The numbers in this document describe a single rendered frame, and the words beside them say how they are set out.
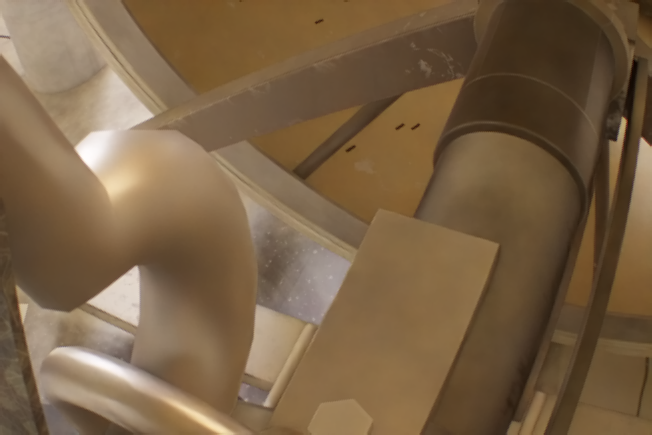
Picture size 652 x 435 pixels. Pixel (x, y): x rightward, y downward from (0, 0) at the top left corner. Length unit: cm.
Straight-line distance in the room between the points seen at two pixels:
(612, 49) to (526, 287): 25
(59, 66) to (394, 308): 186
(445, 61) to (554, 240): 35
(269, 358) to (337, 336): 101
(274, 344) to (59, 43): 108
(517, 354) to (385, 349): 15
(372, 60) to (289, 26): 71
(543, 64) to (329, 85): 38
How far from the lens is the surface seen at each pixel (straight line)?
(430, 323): 28
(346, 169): 143
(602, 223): 113
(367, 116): 112
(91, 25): 128
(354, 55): 81
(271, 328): 132
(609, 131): 72
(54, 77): 213
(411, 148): 150
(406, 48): 78
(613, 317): 130
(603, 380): 150
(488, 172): 46
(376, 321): 29
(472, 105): 51
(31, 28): 203
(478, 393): 40
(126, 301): 141
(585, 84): 54
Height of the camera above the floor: 133
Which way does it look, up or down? 53 degrees down
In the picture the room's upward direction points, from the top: 10 degrees counter-clockwise
